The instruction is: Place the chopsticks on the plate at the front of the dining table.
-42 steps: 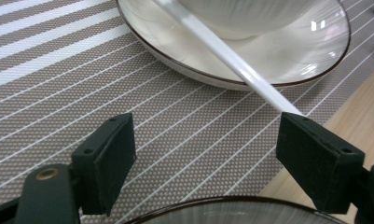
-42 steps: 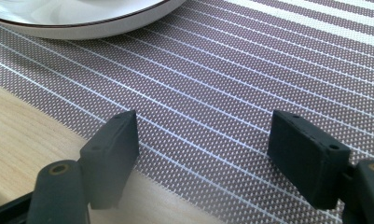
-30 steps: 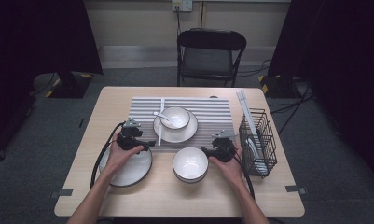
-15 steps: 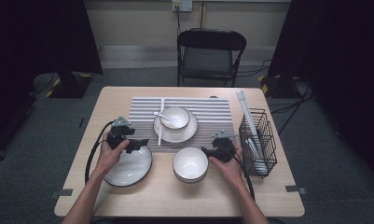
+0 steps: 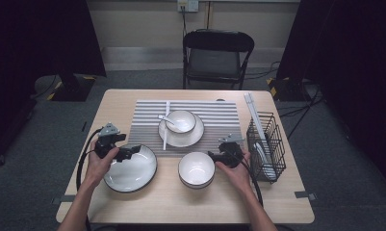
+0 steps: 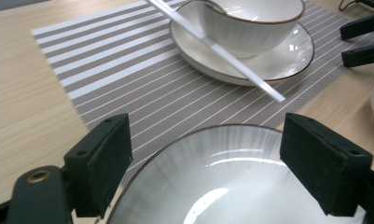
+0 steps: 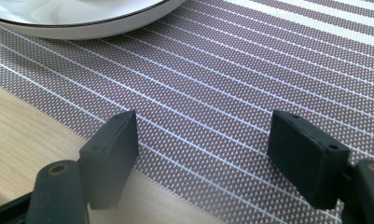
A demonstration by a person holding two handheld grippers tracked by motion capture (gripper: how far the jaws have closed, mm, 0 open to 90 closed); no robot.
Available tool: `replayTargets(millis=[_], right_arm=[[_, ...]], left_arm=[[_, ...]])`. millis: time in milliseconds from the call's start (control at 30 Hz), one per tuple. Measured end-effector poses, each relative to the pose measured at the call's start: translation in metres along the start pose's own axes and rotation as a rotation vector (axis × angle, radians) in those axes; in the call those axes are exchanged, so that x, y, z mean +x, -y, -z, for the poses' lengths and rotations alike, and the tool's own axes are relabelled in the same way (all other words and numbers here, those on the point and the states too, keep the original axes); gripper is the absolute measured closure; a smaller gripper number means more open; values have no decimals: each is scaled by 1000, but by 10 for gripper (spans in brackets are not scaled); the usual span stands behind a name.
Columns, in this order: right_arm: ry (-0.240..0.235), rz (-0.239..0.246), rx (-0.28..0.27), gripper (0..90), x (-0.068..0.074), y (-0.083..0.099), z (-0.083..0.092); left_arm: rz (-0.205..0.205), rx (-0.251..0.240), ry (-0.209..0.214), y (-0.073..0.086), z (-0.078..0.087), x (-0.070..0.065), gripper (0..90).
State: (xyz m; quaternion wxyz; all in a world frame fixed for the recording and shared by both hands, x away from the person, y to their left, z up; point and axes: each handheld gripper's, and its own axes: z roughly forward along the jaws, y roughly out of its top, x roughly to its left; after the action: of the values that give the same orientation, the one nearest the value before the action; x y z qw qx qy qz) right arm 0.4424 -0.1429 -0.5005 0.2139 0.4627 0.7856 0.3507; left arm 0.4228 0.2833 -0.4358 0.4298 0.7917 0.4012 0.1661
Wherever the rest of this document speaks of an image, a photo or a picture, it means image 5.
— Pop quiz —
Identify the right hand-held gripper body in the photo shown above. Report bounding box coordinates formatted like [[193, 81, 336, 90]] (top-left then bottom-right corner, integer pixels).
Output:
[[219, 134, 245, 168]]

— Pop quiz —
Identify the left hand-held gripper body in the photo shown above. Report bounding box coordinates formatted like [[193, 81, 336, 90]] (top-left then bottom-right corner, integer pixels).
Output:
[[94, 122, 121, 162]]

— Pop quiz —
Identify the white bowl black rim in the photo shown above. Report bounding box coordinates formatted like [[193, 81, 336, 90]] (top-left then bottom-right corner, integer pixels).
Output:
[[165, 109, 197, 134], [177, 151, 216, 190]]

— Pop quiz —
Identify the white plate black rim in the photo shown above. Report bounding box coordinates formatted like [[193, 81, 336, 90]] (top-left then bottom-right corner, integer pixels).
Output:
[[103, 143, 158, 193], [157, 112, 205, 148]]

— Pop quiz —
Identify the white chopstick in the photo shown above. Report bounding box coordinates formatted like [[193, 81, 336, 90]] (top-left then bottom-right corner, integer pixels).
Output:
[[246, 91, 263, 142], [162, 100, 171, 151], [244, 92, 261, 142]]

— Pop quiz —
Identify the black wire cutlery basket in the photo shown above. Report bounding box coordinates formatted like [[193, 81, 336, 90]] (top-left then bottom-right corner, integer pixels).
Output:
[[245, 111, 288, 185]]

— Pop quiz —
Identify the white ceramic spoon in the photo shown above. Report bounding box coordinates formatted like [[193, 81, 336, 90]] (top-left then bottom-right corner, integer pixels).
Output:
[[254, 142, 277, 181], [157, 114, 179, 127]]

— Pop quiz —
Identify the person's right hand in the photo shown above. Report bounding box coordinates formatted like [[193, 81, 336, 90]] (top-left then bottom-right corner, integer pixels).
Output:
[[215, 151, 252, 194]]

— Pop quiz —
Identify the person's left hand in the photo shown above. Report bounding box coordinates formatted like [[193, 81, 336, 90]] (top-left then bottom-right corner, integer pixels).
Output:
[[84, 140, 120, 190]]

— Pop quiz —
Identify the grey striped woven placemat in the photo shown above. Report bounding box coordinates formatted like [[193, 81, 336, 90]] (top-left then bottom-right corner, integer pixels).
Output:
[[129, 99, 246, 159]]

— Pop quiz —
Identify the grey floor tape piece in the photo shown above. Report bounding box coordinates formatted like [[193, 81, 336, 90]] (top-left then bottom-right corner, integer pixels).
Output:
[[51, 193, 77, 206], [294, 191, 318, 202]]

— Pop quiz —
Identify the grey round stand base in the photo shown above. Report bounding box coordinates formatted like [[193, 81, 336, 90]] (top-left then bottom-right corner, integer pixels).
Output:
[[34, 75, 59, 99]]

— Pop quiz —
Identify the black folding chair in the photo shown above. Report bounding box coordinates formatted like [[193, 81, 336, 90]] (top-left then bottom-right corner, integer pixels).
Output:
[[182, 28, 256, 90]]

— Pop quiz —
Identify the black curtain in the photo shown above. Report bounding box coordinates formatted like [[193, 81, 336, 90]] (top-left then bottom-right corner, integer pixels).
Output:
[[0, 0, 107, 167], [275, 0, 386, 193]]

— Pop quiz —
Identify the left hand-held gripper black cable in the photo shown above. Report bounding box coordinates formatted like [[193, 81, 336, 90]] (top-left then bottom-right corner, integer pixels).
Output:
[[75, 127, 103, 231]]

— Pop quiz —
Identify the hand-held gripper black cable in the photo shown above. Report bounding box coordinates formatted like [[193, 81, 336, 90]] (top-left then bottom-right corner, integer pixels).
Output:
[[75, 127, 103, 231], [242, 158, 265, 208]]

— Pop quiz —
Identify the right hand-held gripper black cable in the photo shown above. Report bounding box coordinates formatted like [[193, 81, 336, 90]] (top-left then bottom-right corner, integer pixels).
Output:
[[242, 158, 265, 208]]

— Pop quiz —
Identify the black plugged power cable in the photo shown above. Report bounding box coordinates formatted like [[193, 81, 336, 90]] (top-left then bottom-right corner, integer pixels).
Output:
[[180, 6, 189, 37]]

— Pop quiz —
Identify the white wall outlet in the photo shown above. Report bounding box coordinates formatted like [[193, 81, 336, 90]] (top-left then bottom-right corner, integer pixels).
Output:
[[176, 0, 199, 13]]

